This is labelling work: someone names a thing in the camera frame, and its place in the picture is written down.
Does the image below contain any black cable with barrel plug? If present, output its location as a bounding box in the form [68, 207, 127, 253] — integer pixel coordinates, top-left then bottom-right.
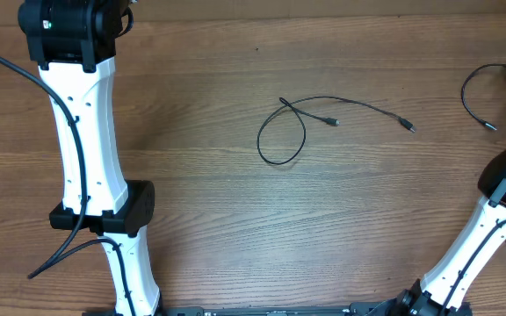
[459, 63, 506, 132]

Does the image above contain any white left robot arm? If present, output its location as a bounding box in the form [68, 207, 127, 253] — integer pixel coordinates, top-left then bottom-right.
[18, 0, 162, 315]

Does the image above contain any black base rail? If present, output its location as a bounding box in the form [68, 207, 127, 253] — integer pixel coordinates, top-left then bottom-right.
[81, 301, 473, 316]

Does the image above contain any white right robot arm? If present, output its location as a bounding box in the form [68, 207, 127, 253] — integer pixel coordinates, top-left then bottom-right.
[368, 63, 506, 316]

